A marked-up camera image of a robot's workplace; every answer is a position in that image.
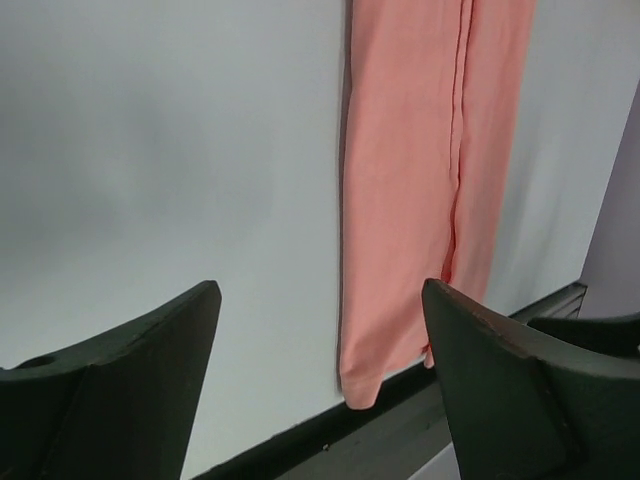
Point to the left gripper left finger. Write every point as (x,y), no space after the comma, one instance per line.
(119,405)

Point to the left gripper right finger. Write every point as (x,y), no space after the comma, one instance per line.
(549,398)

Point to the light pink t-shirt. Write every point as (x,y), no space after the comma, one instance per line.
(434,97)

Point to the aluminium frame rail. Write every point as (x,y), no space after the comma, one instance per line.
(405,430)

